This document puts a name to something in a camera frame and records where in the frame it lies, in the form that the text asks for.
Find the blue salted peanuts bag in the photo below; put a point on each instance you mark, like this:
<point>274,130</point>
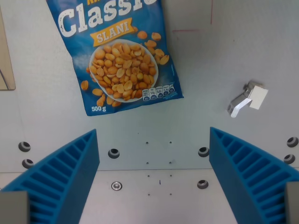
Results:
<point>116,58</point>

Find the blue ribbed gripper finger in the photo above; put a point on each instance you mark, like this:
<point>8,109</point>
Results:
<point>247,168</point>
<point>67,168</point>

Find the light wooden board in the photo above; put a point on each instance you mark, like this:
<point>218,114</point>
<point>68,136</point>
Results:
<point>5,53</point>

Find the small metal bracket with white block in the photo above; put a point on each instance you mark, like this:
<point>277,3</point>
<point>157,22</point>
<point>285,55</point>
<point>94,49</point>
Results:
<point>251,96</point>

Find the silver screw in table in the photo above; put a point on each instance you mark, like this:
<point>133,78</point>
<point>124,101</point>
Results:
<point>116,185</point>

